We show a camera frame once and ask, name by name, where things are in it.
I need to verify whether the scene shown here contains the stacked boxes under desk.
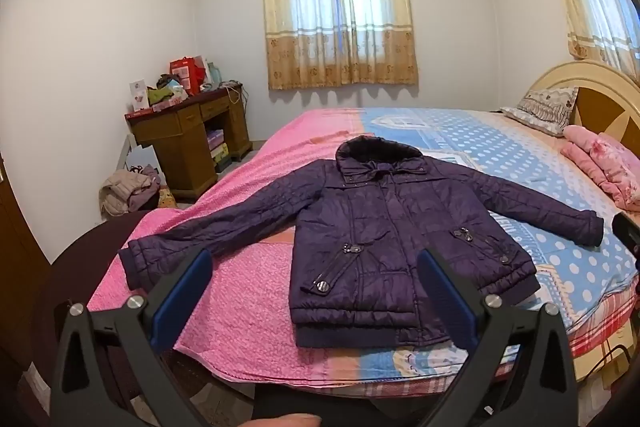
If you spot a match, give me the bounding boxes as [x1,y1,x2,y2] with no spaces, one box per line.
[206,129,231,168]

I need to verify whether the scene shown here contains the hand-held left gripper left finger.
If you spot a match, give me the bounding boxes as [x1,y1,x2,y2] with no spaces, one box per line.
[50,248,216,427]

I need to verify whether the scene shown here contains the dark round wooden board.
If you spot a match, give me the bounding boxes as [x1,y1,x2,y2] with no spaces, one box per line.
[32,209,153,408]

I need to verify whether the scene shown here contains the patterned grey pillow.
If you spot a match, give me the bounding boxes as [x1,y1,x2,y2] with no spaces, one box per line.
[500,87,580,138]

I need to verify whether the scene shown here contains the pile of clothes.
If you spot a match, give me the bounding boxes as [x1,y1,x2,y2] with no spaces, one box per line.
[100,164,166,219]

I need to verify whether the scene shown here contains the cream wooden headboard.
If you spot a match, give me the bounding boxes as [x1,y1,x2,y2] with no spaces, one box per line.
[530,61,640,148]

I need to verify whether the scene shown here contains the brown wooden desk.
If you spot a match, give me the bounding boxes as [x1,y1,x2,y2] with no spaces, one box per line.
[125,83,253,200]

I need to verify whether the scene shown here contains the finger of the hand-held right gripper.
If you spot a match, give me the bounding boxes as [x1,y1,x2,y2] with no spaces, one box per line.
[612,212,640,259]

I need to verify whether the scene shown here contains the person's left hand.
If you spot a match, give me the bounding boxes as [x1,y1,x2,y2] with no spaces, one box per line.
[251,414,322,427]

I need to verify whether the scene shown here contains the brown wooden door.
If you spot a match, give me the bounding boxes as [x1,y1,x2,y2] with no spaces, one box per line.
[0,152,53,373]

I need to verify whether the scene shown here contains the folded pink quilt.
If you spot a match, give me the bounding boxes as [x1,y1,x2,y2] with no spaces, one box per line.
[560,125,640,212]

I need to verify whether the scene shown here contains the white greeting card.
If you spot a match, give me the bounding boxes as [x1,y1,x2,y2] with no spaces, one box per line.
[129,79,150,112]

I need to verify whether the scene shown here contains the bed with pink blue blanket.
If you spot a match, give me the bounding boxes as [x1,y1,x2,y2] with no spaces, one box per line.
[87,107,640,395]

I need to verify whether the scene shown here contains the purple quilted jacket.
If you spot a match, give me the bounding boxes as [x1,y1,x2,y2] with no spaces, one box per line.
[119,136,605,349]

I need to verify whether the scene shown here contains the red gift bag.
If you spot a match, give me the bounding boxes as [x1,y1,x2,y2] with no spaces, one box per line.
[170,56,208,96]

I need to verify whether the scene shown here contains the red plaid bed sheet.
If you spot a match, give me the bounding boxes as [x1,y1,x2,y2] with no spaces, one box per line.
[565,279,640,358]

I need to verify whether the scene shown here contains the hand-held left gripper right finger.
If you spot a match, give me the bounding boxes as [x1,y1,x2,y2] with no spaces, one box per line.
[416,248,593,427]

